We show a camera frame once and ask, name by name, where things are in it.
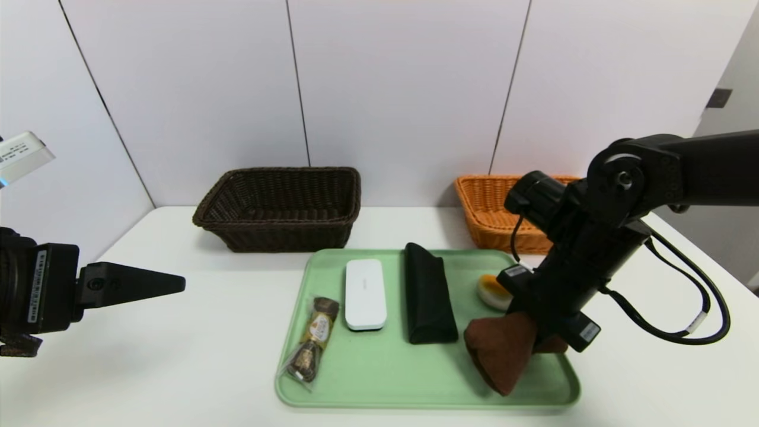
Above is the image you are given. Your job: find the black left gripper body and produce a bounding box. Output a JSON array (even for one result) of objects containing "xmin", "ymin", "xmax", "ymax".
[{"xmin": 0, "ymin": 227, "xmax": 80, "ymax": 336}]

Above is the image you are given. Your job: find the chocolate candy packet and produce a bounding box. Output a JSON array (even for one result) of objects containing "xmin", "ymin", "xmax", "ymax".
[{"xmin": 279, "ymin": 297, "xmax": 341, "ymax": 391}]

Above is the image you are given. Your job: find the black fabric pouch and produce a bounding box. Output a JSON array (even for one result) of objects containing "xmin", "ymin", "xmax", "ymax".
[{"xmin": 404, "ymin": 243, "xmax": 459, "ymax": 345}]

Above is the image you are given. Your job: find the brown towel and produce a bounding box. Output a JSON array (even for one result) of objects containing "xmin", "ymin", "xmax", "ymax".
[{"xmin": 463, "ymin": 311, "xmax": 570, "ymax": 397}]

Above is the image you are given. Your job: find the dark brown wicker basket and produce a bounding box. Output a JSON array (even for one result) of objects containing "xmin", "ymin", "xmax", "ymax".
[{"xmin": 193, "ymin": 167, "xmax": 362, "ymax": 254}]

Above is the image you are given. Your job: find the orange wicker basket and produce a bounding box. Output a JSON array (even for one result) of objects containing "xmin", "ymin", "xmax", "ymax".
[{"xmin": 455, "ymin": 174, "xmax": 583, "ymax": 256}]

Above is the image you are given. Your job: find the white rectangular plastic case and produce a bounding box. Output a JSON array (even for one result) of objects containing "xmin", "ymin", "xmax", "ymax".
[{"xmin": 345, "ymin": 259, "xmax": 388, "ymax": 332}]

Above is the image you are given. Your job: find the green plastic tray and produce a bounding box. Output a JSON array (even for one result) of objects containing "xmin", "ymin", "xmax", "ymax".
[{"xmin": 275, "ymin": 248, "xmax": 581, "ymax": 410}]

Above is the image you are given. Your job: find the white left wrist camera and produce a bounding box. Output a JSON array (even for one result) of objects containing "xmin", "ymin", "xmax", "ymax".
[{"xmin": 0, "ymin": 132, "xmax": 56, "ymax": 186}]

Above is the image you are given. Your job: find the thin black right camera cable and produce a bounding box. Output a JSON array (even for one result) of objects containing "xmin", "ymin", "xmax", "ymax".
[{"xmin": 510, "ymin": 215, "xmax": 527, "ymax": 263}]

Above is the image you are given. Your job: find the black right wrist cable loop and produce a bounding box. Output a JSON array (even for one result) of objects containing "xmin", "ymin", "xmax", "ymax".
[{"xmin": 598, "ymin": 228, "xmax": 731, "ymax": 346}]

